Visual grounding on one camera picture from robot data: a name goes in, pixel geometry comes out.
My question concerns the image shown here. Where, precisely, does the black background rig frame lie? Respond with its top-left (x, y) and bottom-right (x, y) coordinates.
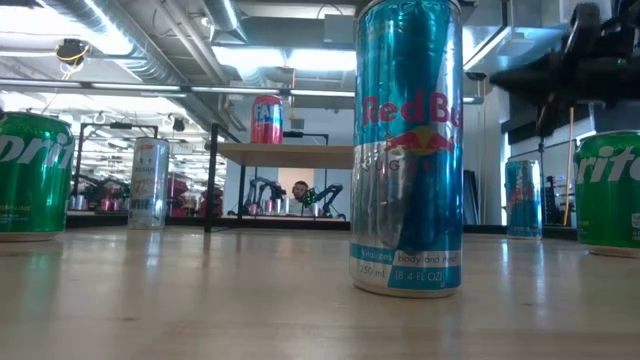
top-left (73, 122), bottom-right (160, 212)

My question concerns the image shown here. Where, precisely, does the blue silver Red Bull can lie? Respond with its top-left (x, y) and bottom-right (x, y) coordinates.
top-left (348, 0), bottom-right (465, 300)
top-left (504, 158), bottom-right (544, 240)

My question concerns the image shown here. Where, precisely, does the black ceiling device yellow cable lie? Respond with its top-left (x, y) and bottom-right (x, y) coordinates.
top-left (54, 38), bottom-right (92, 67)

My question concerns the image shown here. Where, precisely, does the white Celsius can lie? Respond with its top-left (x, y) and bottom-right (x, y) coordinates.
top-left (127, 137), bottom-right (171, 231)

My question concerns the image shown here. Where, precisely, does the red background equipment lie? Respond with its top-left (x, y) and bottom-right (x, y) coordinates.
top-left (166, 177), bottom-right (190, 217)

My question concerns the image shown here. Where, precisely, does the silver ventilation duct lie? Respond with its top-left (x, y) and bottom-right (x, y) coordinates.
top-left (42, 0), bottom-right (201, 86)

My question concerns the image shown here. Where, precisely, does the long tube light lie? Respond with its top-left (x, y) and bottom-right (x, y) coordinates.
top-left (0, 77), bottom-right (356, 99)

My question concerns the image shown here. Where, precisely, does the black pegboard cart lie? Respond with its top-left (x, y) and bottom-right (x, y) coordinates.
top-left (543, 174), bottom-right (567, 226)

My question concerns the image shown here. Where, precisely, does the person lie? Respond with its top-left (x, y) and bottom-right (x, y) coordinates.
top-left (291, 179), bottom-right (314, 216)

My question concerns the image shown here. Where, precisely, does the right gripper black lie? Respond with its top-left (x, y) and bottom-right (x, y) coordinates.
top-left (489, 0), bottom-right (640, 107)

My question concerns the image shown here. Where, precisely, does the wooden shelf black metal frame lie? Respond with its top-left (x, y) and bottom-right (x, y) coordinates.
top-left (203, 122), bottom-right (356, 234)

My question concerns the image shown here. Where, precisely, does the black leaning panel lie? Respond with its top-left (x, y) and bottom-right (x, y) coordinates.
top-left (463, 169), bottom-right (483, 226)

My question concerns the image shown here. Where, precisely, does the green Sprite can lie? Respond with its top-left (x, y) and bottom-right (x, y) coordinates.
top-left (573, 129), bottom-right (640, 259)
top-left (0, 110), bottom-right (76, 243)

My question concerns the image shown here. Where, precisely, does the red blue Fanta can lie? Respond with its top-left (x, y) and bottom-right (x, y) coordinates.
top-left (250, 94), bottom-right (285, 146)

